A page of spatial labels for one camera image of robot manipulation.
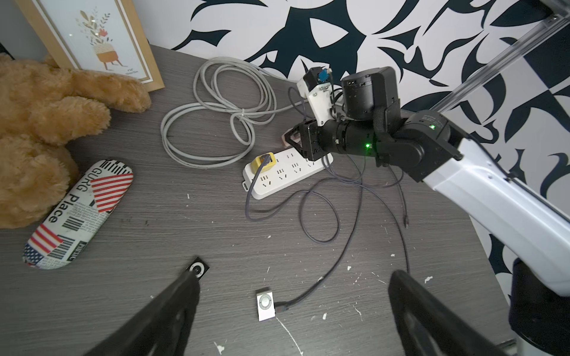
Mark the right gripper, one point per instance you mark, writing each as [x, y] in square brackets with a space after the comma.
[316, 141]

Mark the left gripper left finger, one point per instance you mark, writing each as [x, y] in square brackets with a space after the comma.
[162, 327]

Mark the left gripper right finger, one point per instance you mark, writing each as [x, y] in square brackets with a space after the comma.
[427, 327]

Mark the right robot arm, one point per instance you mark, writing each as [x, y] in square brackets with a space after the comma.
[431, 149]

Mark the white power strip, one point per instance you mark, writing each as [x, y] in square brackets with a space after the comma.
[285, 169]

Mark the black mp3 player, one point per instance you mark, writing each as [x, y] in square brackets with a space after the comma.
[199, 267]

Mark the framed plant picture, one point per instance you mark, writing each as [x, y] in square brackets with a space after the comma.
[104, 36]

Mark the tan teddy bear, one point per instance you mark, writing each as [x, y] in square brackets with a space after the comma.
[43, 108]

